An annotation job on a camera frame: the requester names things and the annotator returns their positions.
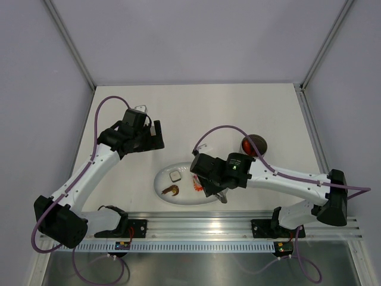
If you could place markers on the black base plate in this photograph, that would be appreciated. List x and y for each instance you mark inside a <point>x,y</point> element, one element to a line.
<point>262,228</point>
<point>135,228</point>

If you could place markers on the red sausage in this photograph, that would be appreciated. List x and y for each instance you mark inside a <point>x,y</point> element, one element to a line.
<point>247,148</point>

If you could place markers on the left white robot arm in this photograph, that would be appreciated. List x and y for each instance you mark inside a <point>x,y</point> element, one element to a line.
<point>61,216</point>

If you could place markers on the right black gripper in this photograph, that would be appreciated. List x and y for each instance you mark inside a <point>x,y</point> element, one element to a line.
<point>208,189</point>

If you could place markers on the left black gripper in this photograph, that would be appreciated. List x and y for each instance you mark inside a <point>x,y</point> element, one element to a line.
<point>154,142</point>

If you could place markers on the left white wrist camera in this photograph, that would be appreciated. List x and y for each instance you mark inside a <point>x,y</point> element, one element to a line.
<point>142,108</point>

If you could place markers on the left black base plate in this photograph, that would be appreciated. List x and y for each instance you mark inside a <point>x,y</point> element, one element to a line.
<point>135,228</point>

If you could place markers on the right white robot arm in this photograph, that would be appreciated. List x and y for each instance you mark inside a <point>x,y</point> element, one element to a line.
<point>324,197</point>

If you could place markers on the brown shrimp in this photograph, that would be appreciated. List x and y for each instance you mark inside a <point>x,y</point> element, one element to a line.
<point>174,189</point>

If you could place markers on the slotted cable duct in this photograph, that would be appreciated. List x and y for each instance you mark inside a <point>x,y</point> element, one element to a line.
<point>185,247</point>

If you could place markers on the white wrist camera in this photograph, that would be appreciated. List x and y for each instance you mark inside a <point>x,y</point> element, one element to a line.
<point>203,148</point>
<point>142,108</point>

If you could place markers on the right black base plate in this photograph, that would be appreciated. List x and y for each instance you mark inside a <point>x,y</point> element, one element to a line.
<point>262,228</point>

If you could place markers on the white oval plate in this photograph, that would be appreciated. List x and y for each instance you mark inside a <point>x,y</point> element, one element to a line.
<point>187,195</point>

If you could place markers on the aluminium mounting rail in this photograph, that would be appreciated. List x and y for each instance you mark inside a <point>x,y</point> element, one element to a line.
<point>230,226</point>

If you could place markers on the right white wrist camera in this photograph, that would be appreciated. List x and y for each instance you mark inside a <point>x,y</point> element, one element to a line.
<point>203,148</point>

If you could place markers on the black and white sushi piece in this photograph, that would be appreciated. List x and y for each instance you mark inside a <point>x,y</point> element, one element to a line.
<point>175,176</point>

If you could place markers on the red white crab stick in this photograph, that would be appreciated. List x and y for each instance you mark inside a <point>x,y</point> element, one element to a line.
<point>196,184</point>

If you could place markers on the grey cylindrical lunch container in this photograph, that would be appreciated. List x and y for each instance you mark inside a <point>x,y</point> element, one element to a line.
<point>260,144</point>

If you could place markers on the metal tongs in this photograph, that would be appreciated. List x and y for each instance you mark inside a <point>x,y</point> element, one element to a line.
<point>211,190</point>

